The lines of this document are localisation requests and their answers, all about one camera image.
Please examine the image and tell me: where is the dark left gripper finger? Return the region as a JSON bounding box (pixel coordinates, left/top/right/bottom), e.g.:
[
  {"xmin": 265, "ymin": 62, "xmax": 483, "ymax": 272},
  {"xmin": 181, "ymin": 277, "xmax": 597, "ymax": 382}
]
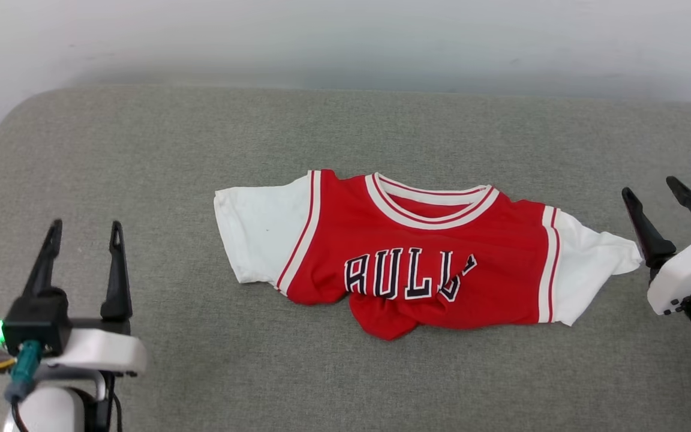
[
  {"xmin": 22, "ymin": 220, "xmax": 64, "ymax": 298},
  {"xmin": 100, "ymin": 221, "xmax": 134, "ymax": 321}
]

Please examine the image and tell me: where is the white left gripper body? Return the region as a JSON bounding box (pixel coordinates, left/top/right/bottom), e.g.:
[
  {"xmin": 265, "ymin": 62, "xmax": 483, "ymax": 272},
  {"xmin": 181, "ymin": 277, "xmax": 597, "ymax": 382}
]
[{"xmin": 46, "ymin": 317, "xmax": 148, "ymax": 377}]

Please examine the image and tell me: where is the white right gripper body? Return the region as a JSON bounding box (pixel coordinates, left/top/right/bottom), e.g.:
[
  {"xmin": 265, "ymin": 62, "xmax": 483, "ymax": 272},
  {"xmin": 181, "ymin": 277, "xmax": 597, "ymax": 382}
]
[{"xmin": 647, "ymin": 232, "xmax": 691, "ymax": 316}]

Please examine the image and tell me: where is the red and white basketball jersey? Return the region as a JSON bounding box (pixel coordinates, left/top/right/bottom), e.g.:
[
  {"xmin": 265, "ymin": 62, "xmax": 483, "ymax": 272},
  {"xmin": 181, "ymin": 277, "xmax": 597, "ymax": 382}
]
[{"xmin": 214, "ymin": 170, "xmax": 644, "ymax": 341}]

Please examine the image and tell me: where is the teal left camera plug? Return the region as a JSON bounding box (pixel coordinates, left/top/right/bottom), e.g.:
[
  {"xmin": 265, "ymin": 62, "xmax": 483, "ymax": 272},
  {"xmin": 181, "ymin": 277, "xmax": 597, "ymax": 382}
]
[{"xmin": 4, "ymin": 340, "xmax": 43, "ymax": 404}]

